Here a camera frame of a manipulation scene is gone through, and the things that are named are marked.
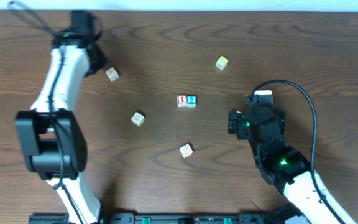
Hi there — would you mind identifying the blue number 2 block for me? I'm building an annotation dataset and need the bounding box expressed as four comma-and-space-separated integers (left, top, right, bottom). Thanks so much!
187, 95, 197, 108

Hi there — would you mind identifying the red letter I block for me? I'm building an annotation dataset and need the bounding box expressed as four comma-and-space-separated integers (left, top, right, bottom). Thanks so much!
177, 95, 187, 108

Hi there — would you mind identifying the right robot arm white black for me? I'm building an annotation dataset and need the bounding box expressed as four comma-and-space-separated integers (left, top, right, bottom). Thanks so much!
228, 95, 354, 223

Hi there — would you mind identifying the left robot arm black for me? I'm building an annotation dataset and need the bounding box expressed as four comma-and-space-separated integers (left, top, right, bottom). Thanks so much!
14, 10, 107, 223

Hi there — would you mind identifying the white block upper left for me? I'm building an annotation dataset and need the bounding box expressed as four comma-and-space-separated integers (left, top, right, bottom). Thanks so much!
105, 67, 119, 82

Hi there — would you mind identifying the white block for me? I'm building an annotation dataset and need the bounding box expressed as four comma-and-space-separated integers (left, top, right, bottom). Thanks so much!
105, 67, 119, 82
131, 112, 145, 126
180, 144, 193, 159

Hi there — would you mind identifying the white block lower centre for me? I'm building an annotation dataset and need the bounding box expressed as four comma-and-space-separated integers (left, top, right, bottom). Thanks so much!
180, 144, 193, 159

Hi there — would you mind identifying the yellow top block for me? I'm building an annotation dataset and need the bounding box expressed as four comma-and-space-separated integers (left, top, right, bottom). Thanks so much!
216, 56, 229, 70

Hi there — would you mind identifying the white block centre left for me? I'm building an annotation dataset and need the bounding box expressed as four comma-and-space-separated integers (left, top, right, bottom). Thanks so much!
131, 112, 145, 126

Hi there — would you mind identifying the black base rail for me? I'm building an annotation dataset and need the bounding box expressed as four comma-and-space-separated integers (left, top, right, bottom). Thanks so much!
28, 212, 304, 224

